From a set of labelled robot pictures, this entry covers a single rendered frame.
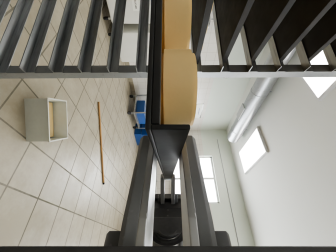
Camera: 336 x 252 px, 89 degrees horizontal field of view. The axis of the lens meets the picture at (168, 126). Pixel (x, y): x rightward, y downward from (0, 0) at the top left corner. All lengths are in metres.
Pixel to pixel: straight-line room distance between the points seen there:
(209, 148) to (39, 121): 5.00
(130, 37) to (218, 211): 4.47
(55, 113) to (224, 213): 4.55
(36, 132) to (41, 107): 0.18
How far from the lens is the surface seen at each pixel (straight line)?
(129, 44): 3.20
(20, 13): 0.94
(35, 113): 1.45
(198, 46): 0.54
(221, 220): 5.15
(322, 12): 0.60
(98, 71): 0.63
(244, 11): 0.51
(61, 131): 1.60
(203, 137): 5.95
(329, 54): 0.81
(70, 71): 0.66
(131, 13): 2.98
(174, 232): 0.45
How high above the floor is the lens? 0.95
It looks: level
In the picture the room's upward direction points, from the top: 90 degrees clockwise
